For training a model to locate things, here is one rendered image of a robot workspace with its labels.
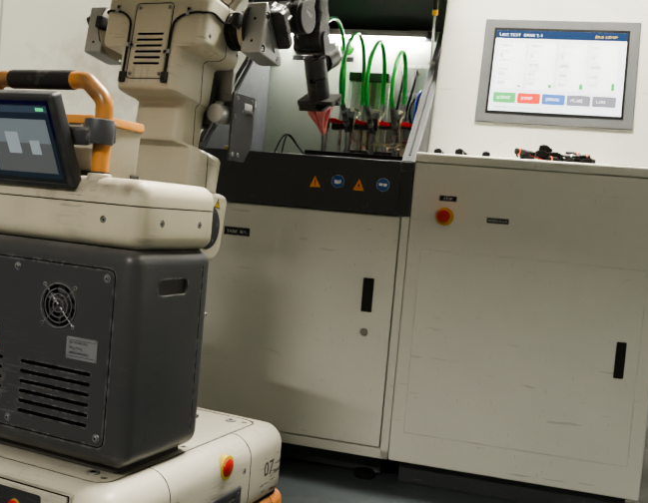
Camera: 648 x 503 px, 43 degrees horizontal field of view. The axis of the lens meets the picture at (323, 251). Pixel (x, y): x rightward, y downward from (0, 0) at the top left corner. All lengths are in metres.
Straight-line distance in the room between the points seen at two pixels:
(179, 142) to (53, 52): 2.26
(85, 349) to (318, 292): 1.07
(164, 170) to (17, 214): 0.41
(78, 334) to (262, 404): 1.12
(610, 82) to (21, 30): 2.52
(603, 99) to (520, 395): 0.94
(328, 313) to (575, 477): 0.83
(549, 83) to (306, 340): 1.09
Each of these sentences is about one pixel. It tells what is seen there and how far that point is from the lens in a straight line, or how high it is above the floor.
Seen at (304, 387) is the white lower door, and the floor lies 0.25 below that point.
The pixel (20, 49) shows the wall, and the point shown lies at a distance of 3.94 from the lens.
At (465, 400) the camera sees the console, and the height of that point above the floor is 0.28.
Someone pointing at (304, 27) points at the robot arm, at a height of 1.21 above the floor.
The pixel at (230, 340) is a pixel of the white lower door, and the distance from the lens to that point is 2.55.
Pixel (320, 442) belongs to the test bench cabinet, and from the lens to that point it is 2.52.
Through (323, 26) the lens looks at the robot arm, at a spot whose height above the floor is 1.24.
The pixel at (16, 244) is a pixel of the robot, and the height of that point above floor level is 0.67.
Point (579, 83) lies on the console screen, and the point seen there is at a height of 1.24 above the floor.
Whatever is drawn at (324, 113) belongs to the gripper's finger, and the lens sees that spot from 2.13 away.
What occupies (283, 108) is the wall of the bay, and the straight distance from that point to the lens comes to 3.07.
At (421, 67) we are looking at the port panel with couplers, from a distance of 2.97.
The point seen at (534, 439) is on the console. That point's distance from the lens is 2.42.
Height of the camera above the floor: 0.79
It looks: 3 degrees down
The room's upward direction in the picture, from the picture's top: 5 degrees clockwise
